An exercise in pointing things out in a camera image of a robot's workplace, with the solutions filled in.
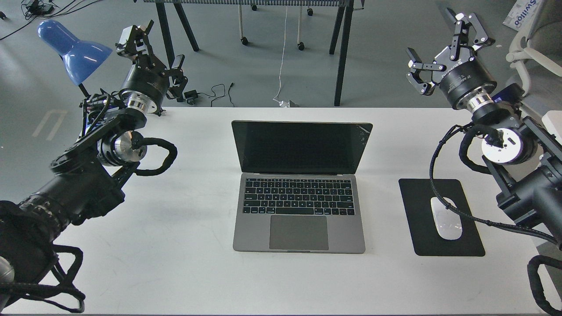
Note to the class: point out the white office chair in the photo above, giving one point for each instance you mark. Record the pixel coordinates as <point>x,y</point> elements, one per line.
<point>539,41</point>

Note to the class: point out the white box with blue lettering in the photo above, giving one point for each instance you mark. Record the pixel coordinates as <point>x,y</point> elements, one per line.
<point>521,13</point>

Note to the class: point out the grey laptop computer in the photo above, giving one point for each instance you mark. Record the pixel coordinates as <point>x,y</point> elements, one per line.
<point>298,190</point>

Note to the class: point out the white rolling cart legs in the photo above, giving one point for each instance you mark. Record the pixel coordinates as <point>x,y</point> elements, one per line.
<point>268,25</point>

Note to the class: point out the black power adapter with cable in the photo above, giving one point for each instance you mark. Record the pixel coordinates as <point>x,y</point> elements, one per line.
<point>192,95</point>

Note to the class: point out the white computer mouse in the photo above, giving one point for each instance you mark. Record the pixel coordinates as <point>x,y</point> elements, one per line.
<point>448,223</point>

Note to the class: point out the black mouse pad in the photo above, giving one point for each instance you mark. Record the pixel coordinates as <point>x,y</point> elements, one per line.
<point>434,229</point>

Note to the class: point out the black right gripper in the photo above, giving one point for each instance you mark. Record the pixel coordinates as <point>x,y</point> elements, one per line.
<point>465,79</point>

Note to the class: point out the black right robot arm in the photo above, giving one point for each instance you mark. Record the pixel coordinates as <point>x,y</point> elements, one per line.
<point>521,155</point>

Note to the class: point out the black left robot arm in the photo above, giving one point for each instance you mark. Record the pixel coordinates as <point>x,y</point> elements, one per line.
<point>88,176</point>

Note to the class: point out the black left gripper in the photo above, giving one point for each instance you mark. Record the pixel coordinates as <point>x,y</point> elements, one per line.
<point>144,88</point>

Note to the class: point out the blue desk lamp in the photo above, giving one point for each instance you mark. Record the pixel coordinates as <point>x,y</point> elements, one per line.
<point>80,57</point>

